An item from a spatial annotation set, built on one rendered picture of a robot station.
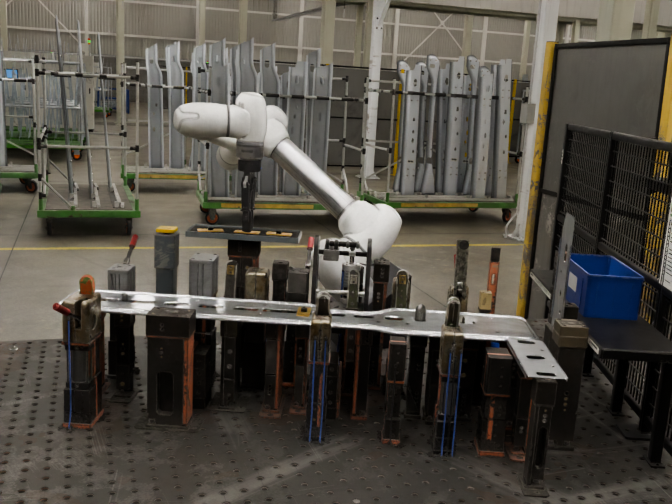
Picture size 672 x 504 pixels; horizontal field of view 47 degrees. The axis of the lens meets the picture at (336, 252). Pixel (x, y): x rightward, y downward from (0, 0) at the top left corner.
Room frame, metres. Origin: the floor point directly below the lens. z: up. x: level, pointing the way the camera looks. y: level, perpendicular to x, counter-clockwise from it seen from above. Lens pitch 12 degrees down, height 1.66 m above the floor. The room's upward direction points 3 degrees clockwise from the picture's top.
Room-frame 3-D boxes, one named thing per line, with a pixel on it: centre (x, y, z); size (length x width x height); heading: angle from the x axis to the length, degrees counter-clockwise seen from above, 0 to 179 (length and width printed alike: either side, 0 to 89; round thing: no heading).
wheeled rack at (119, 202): (8.56, 2.79, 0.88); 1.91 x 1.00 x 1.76; 19
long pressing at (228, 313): (2.18, 0.10, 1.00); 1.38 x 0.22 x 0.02; 89
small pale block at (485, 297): (2.30, -0.46, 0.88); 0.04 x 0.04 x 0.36; 89
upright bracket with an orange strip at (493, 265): (2.33, -0.49, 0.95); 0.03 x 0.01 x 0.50; 89
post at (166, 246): (2.54, 0.57, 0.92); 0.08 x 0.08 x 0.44; 89
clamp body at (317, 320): (2.01, 0.03, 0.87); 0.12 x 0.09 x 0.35; 179
